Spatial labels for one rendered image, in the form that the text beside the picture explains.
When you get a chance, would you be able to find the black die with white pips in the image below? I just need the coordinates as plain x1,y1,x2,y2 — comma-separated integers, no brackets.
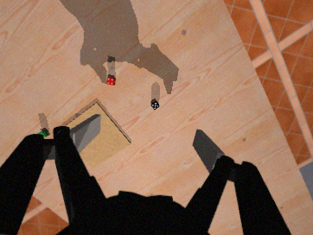
151,101,159,110

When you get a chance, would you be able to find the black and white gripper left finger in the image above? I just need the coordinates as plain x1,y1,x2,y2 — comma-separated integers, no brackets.
0,114,127,235

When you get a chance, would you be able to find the red die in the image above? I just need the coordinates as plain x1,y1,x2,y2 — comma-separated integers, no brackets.
106,77,116,86

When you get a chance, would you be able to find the tan flat mat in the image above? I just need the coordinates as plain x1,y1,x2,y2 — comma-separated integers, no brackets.
66,103,131,168

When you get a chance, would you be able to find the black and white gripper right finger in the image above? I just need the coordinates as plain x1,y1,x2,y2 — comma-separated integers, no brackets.
166,129,291,235

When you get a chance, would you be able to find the green die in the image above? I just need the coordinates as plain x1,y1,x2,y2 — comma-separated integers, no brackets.
37,130,50,137

